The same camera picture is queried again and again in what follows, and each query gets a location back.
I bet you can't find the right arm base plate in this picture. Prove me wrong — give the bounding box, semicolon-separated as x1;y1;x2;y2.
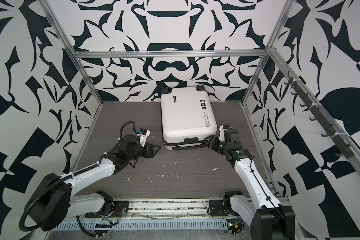
207;200;235;217

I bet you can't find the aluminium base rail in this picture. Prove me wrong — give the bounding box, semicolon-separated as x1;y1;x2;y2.
38;197;296;221

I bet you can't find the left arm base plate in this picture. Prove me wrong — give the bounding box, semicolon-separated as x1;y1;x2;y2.
85;201;130;218

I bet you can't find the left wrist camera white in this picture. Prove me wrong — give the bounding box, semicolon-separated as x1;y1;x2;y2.
137;129;151;148

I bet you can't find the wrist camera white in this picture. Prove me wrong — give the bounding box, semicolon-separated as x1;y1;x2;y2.
219;124;231;141
137;129;151;148

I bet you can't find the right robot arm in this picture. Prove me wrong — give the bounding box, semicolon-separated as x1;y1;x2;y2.
205;125;295;240

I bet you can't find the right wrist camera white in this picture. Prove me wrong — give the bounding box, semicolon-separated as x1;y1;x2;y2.
219;124;231;141

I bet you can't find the black suitcase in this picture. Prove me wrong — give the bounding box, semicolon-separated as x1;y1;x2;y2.
161;85;217;151

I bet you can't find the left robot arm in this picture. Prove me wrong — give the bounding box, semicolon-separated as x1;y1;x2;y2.
19;121;161;232

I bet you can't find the white slotted cable duct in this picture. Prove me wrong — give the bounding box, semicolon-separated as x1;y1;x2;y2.
47;218;229;231

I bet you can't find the aluminium cage frame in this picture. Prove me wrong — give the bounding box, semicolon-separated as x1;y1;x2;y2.
39;1;360;176

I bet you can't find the wall hook rack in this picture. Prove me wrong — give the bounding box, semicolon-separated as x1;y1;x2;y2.
285;72;355;159

